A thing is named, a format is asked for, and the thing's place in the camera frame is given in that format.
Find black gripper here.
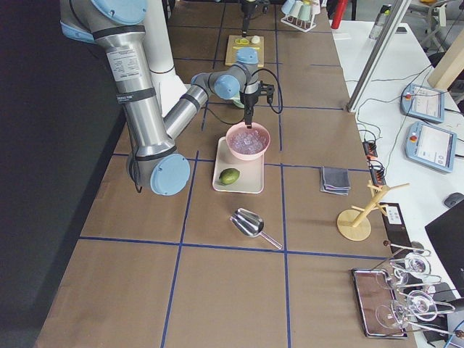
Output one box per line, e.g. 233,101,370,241
239,81,274,129

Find clear ice cubes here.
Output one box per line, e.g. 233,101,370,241
230,130,268,154

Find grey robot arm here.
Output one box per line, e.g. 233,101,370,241
60,1,274,196

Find mint green bowl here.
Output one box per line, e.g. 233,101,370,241
232,99,244,109

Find pink bowl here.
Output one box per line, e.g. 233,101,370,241
225,122,270,161

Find stainless steel ice scoop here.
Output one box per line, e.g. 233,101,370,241
229,208,283,250

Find yellow plastic knife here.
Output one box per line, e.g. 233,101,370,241
232,46,262,51

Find bamboo cutting board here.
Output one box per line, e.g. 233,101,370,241
225,35,265,67

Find beige plastic tray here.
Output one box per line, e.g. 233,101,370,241
212,136,264,194

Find green lime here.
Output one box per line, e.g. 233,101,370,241
219,167,240,186

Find white steamed bun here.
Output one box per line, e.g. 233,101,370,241
250,36,260,45

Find pastel cups on rack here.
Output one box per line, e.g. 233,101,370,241
281,0,321,33

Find folded grey cloth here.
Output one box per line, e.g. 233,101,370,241
320,167,351,196

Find wooden mug tree stand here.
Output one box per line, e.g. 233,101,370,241
336,180,410,241

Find upper teach pendant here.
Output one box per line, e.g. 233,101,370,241
400,83,444,124

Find teach pendant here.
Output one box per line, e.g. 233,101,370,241
400,83,444,124
405,121,457,173

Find lower teach pendant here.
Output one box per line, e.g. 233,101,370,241
405,121,457,173

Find wine glass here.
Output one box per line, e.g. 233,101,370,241
376,252,442,290

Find black framed metal tray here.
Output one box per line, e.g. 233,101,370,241
351,269,408,339

